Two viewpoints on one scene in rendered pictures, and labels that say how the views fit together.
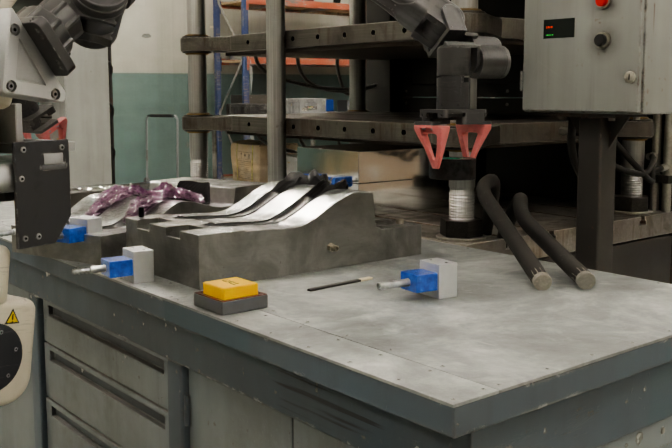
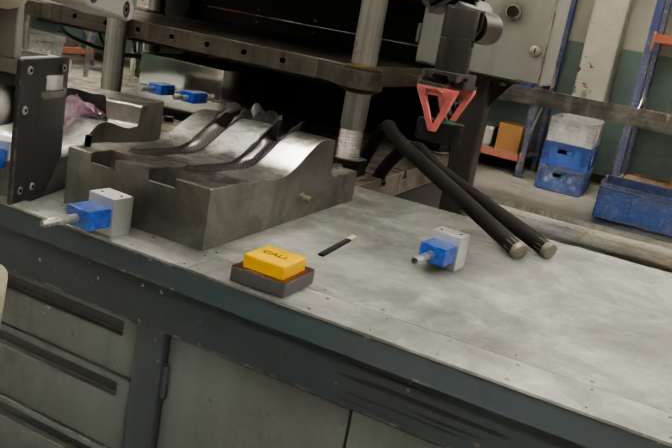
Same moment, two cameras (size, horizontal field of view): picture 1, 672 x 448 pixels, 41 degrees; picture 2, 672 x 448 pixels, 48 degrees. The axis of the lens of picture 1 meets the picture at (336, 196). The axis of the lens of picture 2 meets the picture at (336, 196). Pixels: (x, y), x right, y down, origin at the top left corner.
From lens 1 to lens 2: 0.69 m
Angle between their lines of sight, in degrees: 27
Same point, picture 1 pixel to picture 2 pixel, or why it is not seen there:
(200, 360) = (203, 332)
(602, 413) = not seen: hidden behind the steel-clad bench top
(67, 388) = not seen: outside the picture
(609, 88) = (512, 57)
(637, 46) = (547, 24)
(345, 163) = (205, 79)
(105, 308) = (22, 249)
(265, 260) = (255, 214)
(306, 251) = (284, 202)
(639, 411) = not seen: hidden behind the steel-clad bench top
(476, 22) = not seen: outside the picture
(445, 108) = (450, 71)
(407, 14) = not seen: outside the picture
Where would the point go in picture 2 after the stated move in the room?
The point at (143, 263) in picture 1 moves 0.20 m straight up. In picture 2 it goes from (122, 213) to (138, 69)
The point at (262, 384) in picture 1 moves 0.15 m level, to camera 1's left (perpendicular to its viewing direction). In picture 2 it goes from (313, 372) to (199, 378)
